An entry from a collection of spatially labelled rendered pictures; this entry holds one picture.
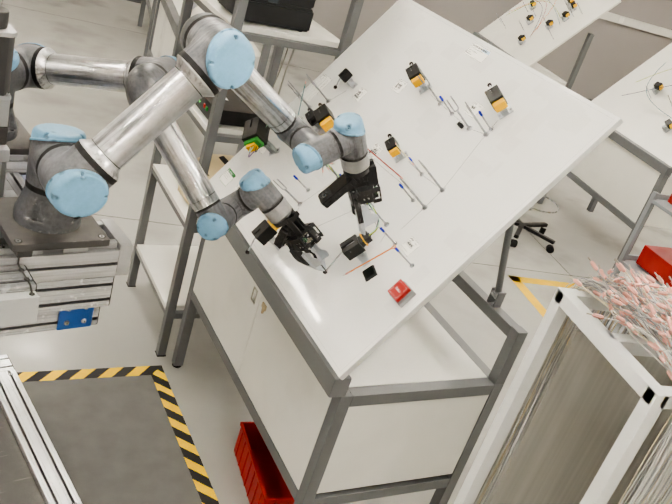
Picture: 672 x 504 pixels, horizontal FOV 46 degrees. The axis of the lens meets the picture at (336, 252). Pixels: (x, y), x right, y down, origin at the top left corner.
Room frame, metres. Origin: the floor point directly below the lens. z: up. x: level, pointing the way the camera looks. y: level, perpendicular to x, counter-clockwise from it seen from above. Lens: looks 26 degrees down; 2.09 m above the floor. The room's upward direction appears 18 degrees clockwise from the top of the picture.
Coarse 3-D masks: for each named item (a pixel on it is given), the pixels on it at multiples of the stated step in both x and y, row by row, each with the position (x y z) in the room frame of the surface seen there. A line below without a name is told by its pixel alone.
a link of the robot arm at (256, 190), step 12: (240, 180) 2.00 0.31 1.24; (252, 180) 1.97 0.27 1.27; (264, 180) 1.99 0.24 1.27; (240, 192) 1.99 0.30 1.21; (252, 192) 1.97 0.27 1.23; (264, 192) 1.98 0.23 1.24; (276, 192) 2.00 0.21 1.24; (252, 204) 1.98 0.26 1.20; (264, 204) 1.98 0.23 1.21; (276, 204) 1.99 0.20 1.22
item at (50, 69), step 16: (16, 48) 2.06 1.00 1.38; (32, 48) 2.09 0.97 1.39; (48, 48) 2.11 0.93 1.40; (32, 64) 2.05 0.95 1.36; (48, 64) 2.06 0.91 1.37; (64, 64) 2.06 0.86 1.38; (80, 64) 2.05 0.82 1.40; (96, 64) 2.05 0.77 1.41; (112, 64) 2.05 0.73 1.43; (128, 64) 2.04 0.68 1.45; (160, 64) 2.00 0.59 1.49; (32, 80) 2.05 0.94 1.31; (48, 80) 2.06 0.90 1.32; (64, 80) 2.05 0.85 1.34; (80, 80) 2.04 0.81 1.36; (96, 80) 2.04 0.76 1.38; (112, 80) 2.03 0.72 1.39
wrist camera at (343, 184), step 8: (344, 176) 2.00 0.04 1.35; (336, 184) 1.99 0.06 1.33; (344, 184) 1.97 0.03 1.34; (352, 184) 1.98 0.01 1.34; (328, 192) 1.98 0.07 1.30; (336, 192) 1.97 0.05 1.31; (344, 192) 1.98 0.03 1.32; (320, 200) 1.98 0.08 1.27; (328, 200) 1.97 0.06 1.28; (336, 200) 1.98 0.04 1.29
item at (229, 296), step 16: (208, 240) 2.73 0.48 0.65; (224, 240) 2.61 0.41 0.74; (208, 256) 2.70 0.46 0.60; (224, 256) 2.59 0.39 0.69; (208, 272) 2.67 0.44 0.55; (224, 272) 2.56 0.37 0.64; (240, 272) 2.46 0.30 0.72; (208, 288) 2.64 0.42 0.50; (224, 288) 2.53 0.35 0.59; (240, 288) 2.43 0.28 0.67; (256, 288) 2.34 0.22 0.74; (208, 304) 2.61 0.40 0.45; (224, 304) 2.50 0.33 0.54; (240, 304) 2.40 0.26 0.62; (256, 304) 2.31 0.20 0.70; (224, 320) 2.48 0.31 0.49; (240, 320) 2.38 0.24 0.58; (224, 336) 2.45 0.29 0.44; (240, 336) 2.35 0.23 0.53; (240, 352) 2.32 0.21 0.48
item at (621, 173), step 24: (648, 72) 6.58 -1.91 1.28; (600, 96) 6.58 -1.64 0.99; (624, 96) 6.44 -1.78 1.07; (648, 96) 6.31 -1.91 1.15; (624, 120) 6.18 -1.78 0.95; (648, 120) 6.06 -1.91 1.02; (600, 144) 6.15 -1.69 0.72; (624, 144) 5.91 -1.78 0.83; (648, 144) 5.82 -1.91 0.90; (576, 168) 6.28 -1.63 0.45; (600, 168) 6.05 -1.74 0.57; (624, 168) 5.84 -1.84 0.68; (648, 168) 5.64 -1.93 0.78; (600, 192) 5.94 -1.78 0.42; (624, 192) 5.74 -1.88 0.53; (648, 192) 5.54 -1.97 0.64; (624, 216) 5.61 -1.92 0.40; (648, 216) 5.48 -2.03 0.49
